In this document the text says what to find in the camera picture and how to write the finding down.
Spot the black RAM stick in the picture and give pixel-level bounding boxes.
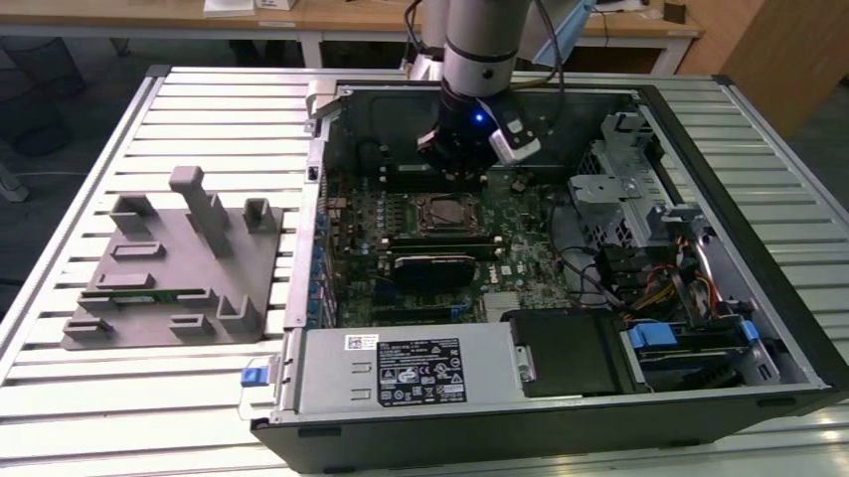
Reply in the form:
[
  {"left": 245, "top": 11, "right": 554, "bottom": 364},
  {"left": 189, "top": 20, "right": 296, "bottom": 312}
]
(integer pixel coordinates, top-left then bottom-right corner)
[
  {"left": 388, "top": 245, "right": 498, "bottom": 260},
  {"left": 383, "top": 162, "right": 432, "bottom": 179}
]

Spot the metal drive cage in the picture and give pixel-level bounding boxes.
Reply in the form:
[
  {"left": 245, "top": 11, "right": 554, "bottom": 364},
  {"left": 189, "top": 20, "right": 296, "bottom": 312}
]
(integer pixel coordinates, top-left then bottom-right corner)
[{"left": 566, "top": 111, "right": 669, "bottom": 249}]

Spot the black graphics card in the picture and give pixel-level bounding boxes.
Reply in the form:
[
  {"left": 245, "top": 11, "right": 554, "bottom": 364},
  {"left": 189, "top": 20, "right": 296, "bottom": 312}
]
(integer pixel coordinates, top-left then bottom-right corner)
[{"left": 390, "top": 253, "right": 476, "bottom": 292}]

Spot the green motherboard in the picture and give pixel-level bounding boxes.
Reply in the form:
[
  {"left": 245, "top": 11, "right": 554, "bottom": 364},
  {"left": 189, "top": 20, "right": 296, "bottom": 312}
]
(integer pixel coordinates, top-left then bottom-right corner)
[{"left": 318, "top": 168, "right": 578, "bottom": 329}]

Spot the silver chipset heat sink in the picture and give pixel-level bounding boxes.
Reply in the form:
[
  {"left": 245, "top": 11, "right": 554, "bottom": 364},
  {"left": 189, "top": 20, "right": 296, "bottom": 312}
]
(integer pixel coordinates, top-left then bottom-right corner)
[{"left": 486, "top": 292, "right": 520, "bottom": 322}]

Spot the wooden desk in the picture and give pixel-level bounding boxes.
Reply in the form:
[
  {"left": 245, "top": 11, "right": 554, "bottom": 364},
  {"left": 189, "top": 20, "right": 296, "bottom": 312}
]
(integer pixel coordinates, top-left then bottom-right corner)
[{"left": 0, "top": 0, "right": 706, "bottom": 76}]

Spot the white paper box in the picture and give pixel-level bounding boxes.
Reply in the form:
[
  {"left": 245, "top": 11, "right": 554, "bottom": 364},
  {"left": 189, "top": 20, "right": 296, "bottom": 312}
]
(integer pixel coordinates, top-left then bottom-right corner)
[{"left": 201, "top": 0, "right": 257, "bottom": 19}]

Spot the grey parts rack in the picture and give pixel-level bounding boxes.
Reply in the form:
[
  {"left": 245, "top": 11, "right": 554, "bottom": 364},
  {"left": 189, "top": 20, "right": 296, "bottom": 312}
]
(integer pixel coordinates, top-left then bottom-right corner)
[{"left": 59, "top": 165, "right": 288, "bottom": 352}]

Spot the hard disk in blue carrier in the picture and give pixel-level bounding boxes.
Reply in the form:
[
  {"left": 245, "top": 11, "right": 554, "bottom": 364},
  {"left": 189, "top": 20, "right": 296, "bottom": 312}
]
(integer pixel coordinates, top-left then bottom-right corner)
[{"left": 622, "top": 320, "right": 763, "bottom": 394}]

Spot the silver power supply unit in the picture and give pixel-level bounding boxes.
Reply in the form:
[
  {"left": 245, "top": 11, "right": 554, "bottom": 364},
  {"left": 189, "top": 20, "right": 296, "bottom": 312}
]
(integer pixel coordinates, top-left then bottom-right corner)
[{"left": 291, "top": 325, "right": 526, "bottom": 414}]

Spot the wooden cabinet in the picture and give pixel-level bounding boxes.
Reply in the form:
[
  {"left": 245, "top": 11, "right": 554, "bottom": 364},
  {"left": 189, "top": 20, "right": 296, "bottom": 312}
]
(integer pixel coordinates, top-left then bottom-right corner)
[{"left": 679, "top": 0, "right": 849, "bottom": 145}]

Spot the green RAM stick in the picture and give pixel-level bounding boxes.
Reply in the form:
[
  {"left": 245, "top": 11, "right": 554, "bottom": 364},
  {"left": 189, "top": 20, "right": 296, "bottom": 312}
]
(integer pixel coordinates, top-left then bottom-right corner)
[{"left": 99, "top": 289, "right": 213, "bottom": 303}]

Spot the black open PC case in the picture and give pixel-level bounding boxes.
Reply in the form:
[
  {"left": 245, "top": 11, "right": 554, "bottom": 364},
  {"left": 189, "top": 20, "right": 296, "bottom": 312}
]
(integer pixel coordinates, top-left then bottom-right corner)
[{"left": 248, "top": 77, "right": 849, "bottom": 473}]

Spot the black mesh trash bin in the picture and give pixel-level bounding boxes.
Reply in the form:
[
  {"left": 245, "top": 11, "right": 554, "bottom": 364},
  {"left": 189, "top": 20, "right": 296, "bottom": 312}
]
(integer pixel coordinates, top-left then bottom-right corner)
[{"left": 0, "top": 37, "right": 88, "bottom": 155}]

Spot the grey furniture foot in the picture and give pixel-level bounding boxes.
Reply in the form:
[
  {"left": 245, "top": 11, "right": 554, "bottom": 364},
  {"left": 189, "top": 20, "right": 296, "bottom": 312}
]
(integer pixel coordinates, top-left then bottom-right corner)
[{"left": 0, "top": 163, "right": 32, "bottom": 204}]

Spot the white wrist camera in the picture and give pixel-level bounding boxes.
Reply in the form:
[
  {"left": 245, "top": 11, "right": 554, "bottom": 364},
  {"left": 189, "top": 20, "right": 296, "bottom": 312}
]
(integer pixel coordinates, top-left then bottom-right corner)
[{"left": 487, "top": 105, "right": 546, "bottom": 164}]

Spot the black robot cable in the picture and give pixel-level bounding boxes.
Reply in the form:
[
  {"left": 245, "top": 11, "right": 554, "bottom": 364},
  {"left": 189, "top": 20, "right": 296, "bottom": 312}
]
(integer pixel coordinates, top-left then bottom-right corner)
[{"left": 514, "top": 0, "right": 568, "bottom": 94}]

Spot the orange yellow wire bundle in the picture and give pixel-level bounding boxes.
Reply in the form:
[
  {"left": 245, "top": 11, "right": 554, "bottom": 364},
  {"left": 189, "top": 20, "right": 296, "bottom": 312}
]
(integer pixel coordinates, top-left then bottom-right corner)
[{"left": 622, "top": 237, "right": 723, "bottom": 322}]

